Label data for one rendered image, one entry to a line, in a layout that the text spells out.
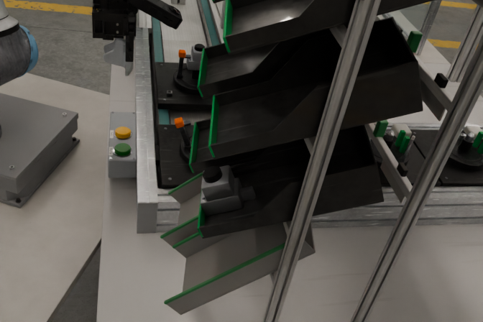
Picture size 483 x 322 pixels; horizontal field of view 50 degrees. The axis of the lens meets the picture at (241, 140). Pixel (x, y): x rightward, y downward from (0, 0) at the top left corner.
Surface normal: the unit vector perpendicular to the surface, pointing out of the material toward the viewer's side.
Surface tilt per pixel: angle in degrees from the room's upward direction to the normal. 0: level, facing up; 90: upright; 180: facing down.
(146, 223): 90
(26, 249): 0
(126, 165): 90
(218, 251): 45
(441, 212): 90
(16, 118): 1
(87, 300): 0
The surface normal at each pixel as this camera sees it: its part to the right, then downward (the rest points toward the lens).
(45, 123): 0.12, -0.79
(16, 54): 0.84, 0.14
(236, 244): -0.60, -0.64
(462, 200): 0.17, 0.61
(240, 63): -0.29, -0.77
